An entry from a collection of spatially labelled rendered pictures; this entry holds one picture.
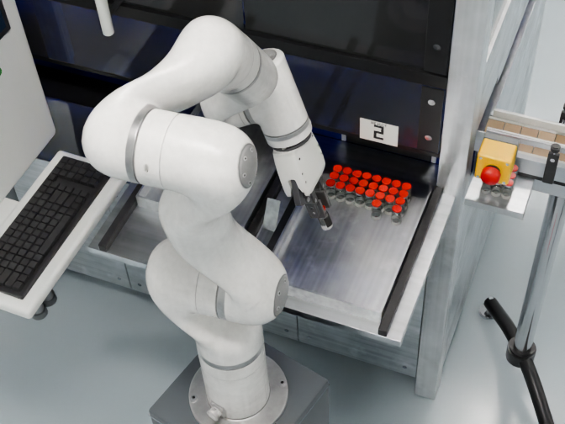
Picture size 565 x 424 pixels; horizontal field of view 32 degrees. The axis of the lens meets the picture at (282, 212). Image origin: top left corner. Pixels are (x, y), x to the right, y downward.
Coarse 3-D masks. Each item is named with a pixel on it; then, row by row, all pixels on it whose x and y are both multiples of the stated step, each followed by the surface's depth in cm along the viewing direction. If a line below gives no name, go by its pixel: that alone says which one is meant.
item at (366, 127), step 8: (360, 120) 208; (368, 120) 207; (360, 128) 210; (368, 128) 209; (376, 128) 208; (384, 128) 207; (392, 128) 206; (360, 136) 212; (368, 136) 211; (384, 136) 209; (392, 136) 208; (392, 144) 210
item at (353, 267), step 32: (288, 224) 208; (352, 224) 211; (384, 224) 210; (416, 224) 206; (288, 256) 206; (320, 256) 206; (352, 256) 205; (384, 256) 205; (288, 288) 198; (320, 288) 200; (352, 288) 200; (384, 288) 199
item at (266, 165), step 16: (192, 112) 231; (240, 128) 231; (256, 128) 231; (256, 144) 228; (272, 160) 224; (256, 176) 221; (272, 176) 217; (144, 192) 217; (160, 192) 219; (256, 192) 218; (240, 208) 215; (256, 208) 212; (240, 224) 208
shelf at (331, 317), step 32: (352, 160) 223; (384, 160) 223; (416, 160) 222; (128, 192) 220; (416, 192) 216; (128, 224) 214; (160, 224) 214; (128, 256) 208; (416, 288) 199; (320, 320) 196; (352, 320) 195
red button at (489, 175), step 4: (484, 168) 202; (488, 168) 201; (492, 168) 201; (496, 168) 201; (484, 172) 201; (488, 172) 201; (492, 172) 201; (496, 172) 201; (480, 176) 203; (484, 176) 202; (488, 176) 201; (492, 176) 201; (496, 176) 201; (500, 176) 202; (484, 180) 202; (488, 180) 202; (492, 180) 202; (496, 180) 201; (488, 184) 203; (492, 184) 203
